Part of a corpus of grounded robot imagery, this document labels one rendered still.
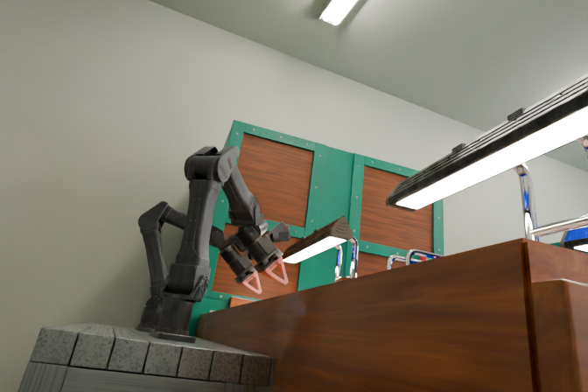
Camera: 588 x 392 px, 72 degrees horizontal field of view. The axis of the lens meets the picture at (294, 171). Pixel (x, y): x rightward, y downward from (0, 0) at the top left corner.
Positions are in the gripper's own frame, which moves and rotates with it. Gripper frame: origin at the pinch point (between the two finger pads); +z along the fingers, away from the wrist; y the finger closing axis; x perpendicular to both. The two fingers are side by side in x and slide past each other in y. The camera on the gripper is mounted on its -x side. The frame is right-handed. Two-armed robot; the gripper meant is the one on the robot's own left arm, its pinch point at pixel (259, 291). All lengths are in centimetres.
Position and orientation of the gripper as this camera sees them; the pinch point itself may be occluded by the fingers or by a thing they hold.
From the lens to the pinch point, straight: 153.0
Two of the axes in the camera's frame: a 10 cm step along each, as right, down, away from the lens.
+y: -3.1, 3.4, 8.9
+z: 6.3, 7.7, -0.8
